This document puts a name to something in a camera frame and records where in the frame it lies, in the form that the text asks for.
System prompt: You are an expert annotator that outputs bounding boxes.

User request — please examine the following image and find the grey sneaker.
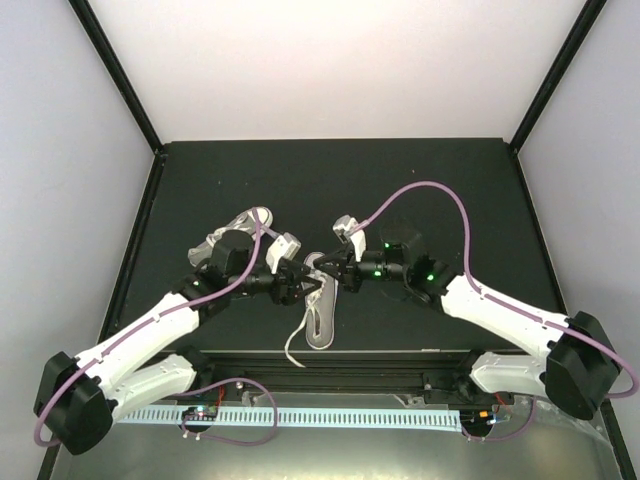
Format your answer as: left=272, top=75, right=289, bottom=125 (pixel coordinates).
left=284, top=252, right=338, bottom=368
left=187, top=206, right=274, bottom=267

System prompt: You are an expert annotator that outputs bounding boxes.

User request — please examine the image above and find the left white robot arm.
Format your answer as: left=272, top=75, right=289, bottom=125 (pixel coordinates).
left=33, top=230, right=323, bottom=455

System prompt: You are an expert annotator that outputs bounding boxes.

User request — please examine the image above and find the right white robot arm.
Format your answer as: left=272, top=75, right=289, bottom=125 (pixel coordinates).
left=313, top=223, right=622, bottom=420

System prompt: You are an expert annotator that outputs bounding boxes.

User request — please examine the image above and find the left small circuit board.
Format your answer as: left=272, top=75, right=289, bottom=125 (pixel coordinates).
left=182, top=405, right=218, bottom=421

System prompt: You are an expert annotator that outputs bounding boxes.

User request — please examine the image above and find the small circuit board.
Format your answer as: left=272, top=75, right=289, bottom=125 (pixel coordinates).
left=182, top=405, right=218, bottom=421
left=471, top=410, right=495, bottom=423

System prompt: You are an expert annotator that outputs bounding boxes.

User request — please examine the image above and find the right small circuit board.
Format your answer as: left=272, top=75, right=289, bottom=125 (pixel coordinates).
left=471, top=410, right=495, bottom=423

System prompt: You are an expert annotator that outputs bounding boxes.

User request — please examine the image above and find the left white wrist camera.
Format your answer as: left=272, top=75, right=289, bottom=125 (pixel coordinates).
left=266, top=233, right=301, bottom=275

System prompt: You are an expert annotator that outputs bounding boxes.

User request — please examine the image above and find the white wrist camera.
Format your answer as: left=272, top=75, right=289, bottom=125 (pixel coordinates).
left=332, top=215, right=369, bottom=263
left=266, top=233, right=301, bottom=275

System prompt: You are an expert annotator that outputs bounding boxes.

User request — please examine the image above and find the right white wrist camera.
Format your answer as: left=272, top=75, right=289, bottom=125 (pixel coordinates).
left=332, top=215, right=369, bottom=263

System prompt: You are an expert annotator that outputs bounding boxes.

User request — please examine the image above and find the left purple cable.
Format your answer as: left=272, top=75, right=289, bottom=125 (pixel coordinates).
left=33, top=219, right=279, bottom=446

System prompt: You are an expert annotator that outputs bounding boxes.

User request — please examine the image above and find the purple cable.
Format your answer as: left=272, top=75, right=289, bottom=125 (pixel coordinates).
left=354, top=180, right=639, bottom=444
left=33, top=219, right=279, bottom=446

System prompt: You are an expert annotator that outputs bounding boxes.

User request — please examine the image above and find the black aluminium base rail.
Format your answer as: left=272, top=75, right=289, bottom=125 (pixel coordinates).
left=196, top=351, right=514, bottom=408

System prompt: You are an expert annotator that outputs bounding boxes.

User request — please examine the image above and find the white slotted cable duct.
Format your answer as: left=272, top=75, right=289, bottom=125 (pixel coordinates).
left=120, top=405, right=462, bottom=433

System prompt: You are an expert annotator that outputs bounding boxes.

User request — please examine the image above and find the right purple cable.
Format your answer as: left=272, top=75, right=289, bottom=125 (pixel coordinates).
left=354, top=180, right=639, bottom=444

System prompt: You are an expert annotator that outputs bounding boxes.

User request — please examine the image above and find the left black frame post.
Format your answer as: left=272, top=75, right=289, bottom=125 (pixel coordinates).
left=68, top=0, right=164, bottom=154

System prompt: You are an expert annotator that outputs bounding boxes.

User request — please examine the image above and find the black frame post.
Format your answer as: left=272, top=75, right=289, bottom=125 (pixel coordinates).
left=68, top=0, right=164, bottom=154
left=509, top=0, right=607, bottom=154

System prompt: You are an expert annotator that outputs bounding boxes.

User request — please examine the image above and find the right black frame post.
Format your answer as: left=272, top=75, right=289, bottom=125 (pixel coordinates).
left=509, top=0, right=607, bottom=154

